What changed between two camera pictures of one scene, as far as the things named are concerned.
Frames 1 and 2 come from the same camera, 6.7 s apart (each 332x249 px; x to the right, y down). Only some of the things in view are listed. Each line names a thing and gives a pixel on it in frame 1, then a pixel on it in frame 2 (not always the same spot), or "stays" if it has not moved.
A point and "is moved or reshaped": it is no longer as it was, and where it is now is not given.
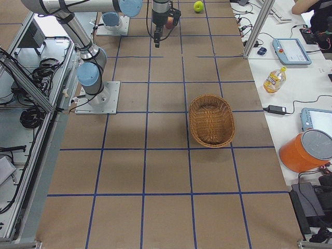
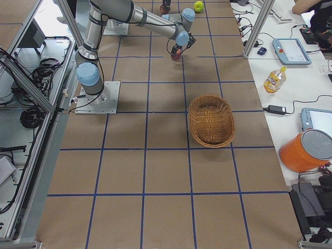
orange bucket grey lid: (307, 151) stays
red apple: (169, 23) is moved or reshaped
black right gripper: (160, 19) -> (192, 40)
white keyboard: (279, 14) stays
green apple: (198, 6) stays
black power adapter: (276, 109) stays
